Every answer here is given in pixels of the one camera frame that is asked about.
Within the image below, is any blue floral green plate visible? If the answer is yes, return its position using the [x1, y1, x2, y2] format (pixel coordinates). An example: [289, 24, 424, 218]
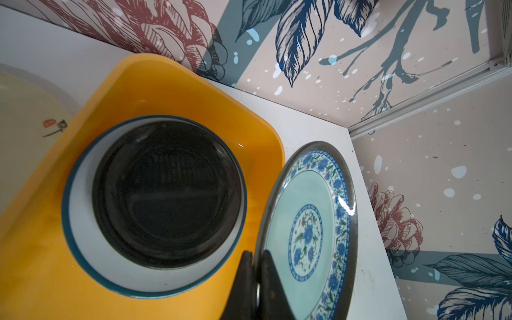
[253, 141, 358, 319]

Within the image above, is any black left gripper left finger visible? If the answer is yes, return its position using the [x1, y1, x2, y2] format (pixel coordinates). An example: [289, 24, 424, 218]
[221, 251, 255, 320]

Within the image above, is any cream small plate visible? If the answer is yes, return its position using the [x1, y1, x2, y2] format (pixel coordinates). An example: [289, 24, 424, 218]
[1, 72, 72, 211]

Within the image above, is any black round plate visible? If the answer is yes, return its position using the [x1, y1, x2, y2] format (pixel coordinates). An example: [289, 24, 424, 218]
[92, 118, 247, 269]

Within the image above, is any yellow plastic bin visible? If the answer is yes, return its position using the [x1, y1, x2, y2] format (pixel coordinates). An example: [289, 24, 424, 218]
[1, 54, 285, 319]

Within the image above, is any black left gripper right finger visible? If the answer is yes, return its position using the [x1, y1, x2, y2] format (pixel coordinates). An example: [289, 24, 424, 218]
[257, 250, 295, 319]

